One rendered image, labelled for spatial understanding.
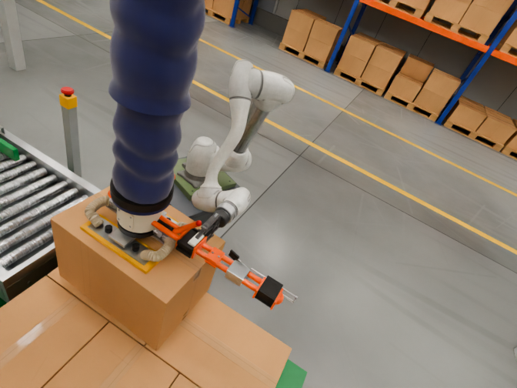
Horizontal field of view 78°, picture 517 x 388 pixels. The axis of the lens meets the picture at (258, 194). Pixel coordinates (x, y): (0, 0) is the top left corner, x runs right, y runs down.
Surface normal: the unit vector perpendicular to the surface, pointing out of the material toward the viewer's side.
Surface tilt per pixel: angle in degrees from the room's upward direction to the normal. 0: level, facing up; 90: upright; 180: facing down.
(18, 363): 0
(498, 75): 90
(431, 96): 90
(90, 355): 0
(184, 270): 0
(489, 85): 90
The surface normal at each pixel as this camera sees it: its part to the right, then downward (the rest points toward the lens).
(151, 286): 0.29, -0.73
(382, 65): -0.44, 0.47
